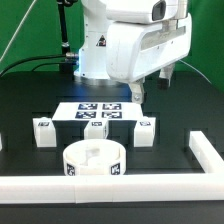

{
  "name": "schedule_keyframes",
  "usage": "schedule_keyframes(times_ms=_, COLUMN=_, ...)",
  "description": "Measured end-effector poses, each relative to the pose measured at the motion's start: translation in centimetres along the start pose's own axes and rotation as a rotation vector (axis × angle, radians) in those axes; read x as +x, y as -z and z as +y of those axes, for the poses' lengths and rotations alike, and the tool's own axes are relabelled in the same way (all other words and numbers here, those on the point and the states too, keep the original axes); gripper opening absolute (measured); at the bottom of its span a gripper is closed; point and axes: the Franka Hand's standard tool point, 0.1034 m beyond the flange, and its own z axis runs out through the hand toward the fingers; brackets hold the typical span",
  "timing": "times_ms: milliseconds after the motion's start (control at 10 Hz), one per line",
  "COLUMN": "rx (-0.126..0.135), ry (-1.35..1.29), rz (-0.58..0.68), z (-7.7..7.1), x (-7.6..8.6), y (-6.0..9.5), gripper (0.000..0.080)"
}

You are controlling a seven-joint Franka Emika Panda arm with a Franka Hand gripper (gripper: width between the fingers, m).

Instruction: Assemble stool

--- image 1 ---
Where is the white marker tag sheet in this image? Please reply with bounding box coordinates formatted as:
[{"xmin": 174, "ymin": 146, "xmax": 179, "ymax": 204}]
[{"xmin": 52, "ymin": 102, "xmax": 143, "ymax": 121}]

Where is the white round stool seat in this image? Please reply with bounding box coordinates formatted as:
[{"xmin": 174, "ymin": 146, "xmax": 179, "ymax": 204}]
[{"xmin": 63, "ymin": 139, "xmax": 126, "ymax": 176}]

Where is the thin white rod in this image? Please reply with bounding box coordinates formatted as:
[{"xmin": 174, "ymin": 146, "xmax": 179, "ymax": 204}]
[{"xmin": 0, "ymin": 0, "xmax": 38, "ymax": 64}]

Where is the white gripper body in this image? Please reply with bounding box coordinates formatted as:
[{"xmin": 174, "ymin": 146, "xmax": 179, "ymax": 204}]
[{"xmin": 106, "ymin": 15, "xmax": 192, "ymax": 83}]

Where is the black cable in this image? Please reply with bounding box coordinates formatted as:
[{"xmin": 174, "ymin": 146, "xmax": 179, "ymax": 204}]
[{"xmin": 0, "ymin": 54, "xmax": 79, "ymax": 78}]

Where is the white L-shaped fence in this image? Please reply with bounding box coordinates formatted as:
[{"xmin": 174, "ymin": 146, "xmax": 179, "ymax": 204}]
[{"xmin": 0, "ymin": 131, "xmax": 224, "ymax": 204}]

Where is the white block at left edge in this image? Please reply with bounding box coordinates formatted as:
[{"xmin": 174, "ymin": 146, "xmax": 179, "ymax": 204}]
[{"xmin": 0, "ymin": 133, "xmax": 3, "ymax": 151}]

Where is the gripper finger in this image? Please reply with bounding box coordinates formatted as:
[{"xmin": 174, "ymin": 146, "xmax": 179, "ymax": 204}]
[
  {"xmin": 158, "ymin": 63, "xmax": 175, "ymax": 90},
  {"xmin": 129, "ymin": 79, "xmax": 145, "ymax": 103}
]

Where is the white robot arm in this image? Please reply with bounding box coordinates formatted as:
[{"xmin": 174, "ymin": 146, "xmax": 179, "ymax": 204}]
[{"xmin": 74, "ymin": 0, "xmax": 192, "ymax": 104}]

